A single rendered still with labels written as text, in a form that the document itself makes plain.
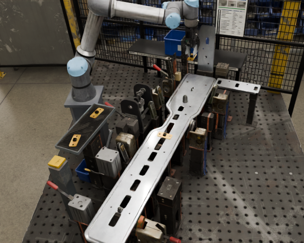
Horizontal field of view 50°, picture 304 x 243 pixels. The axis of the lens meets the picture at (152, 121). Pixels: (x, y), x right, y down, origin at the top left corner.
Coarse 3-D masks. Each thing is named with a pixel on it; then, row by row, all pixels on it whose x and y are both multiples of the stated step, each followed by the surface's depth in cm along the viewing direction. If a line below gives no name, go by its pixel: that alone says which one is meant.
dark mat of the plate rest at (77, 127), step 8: (88, 112) 178; (104, 112) 177; (80, 120) 173; (88, 120) 173; (96, 120) 172; (72, 128) 169; (80, 128) 168; (88, 128) 168; (96, 128) 167; (72, 136) 164; (88, 136) 163; (64, 144) 160; (80, 144) 159
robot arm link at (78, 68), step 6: (72, 60) 189; (78, 60) 188; (84, 60) 188; (72, 66) 185; (78, 66) 185; (84, 66) 186; (90, 66) 196; (72, 72) 185; (78, 72) 185; (84, 72) 187; (72, 78) 188; (78, 78) 187; (84, 78) 189; (72, 84) 192; (78, 84) 190; (84, 84) 191
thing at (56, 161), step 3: (54, 156) 154; (57, 156) 154; (54, 159) 152; (57, 159) 152; (60, 159) 152; (63, 159) 152; (51, 162) 151; (54, 162) 151; (57, 162) 151; (60, 162) 150; (63, 162) 152; (51, 165) 150; (54, 165) 149; (57, 165) 149; (60, 165) 150
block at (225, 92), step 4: (216, 92) 215; (220, 92) 215; (224, 92) 214; (228, 92) 214; (228, 96) 213; (228, 100) 216; (228, 104) 220; (224, 116) 223; (224, 120) 225; (224, 124) 228
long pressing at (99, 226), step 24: (192, 96) 210; (168, 120) 193; (144, 144) 179; (168, 144) 178; (120, 192) 155; (144, 192) 154; (96, 216) 145; (120, 216) 145; (96, 240) 137; (120, 240) 136
